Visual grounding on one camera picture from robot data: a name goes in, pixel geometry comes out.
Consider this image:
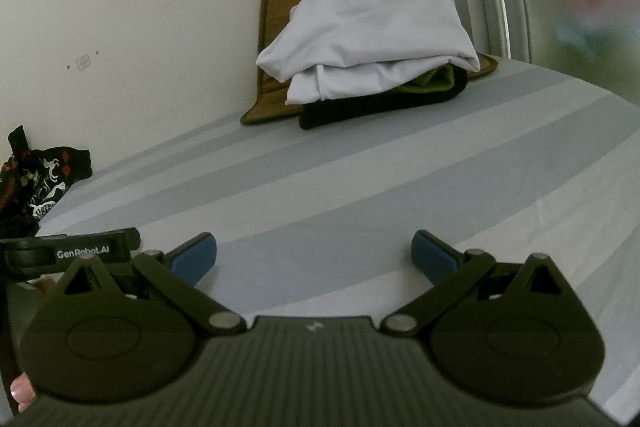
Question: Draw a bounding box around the white printed t-shirt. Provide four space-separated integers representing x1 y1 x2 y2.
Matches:
256 0 482 106

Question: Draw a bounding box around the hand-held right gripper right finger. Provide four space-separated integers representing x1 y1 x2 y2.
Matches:
382 230 576 338

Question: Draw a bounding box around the person's left hand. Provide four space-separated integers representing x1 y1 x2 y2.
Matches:
9 371 40 414

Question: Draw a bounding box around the black green garment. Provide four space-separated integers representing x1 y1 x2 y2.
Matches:
299 66 469 131

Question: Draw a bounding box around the mustard yellow pillow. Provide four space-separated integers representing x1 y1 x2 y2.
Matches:
240 0 500 125

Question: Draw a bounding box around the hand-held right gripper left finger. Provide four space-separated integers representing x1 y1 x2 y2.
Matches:
50 231 247 337

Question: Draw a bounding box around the black red patterned sweater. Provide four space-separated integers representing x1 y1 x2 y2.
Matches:
0 124 94 235

